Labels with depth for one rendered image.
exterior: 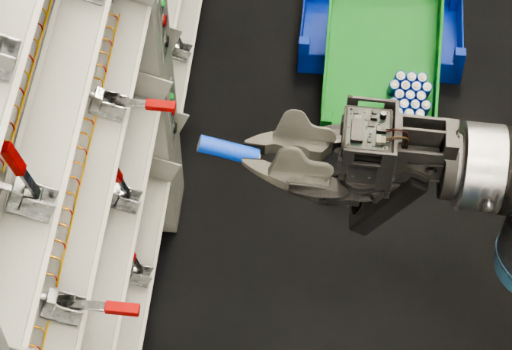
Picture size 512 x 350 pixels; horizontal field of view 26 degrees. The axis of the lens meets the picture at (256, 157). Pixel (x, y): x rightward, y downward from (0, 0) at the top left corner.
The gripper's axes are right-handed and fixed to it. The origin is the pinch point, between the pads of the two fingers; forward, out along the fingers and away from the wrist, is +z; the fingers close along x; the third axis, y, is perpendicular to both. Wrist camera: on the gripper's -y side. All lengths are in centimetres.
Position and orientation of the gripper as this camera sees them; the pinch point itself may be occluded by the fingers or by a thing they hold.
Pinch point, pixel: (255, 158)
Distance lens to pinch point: 114.0
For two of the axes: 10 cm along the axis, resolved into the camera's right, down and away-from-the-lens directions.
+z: -9.9, -1.0, 0.5
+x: -1.1, 7.9, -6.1
